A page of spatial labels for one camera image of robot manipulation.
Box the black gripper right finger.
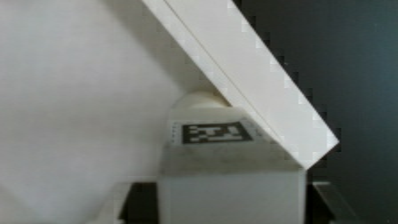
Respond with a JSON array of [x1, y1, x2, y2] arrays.
[[305, 181, 362, 224]]

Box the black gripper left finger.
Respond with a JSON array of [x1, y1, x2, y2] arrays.
[[99, 182, 157, 224]]

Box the white table leg with tag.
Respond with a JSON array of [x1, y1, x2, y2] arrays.
[[157, 92, 305, 224]]

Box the white square tabletop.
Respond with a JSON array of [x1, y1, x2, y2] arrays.
[[0, 0, 337, 224]]

